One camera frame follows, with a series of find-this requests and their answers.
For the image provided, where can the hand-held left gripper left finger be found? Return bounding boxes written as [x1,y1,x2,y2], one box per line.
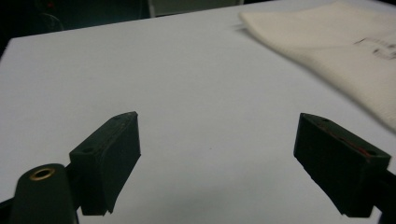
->
[68,111,142,217]

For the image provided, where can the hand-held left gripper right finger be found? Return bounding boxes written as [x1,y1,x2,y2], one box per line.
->
[292,112,392,218]

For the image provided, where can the cream folded cloth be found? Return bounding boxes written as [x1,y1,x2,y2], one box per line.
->
[238,0,396,132]

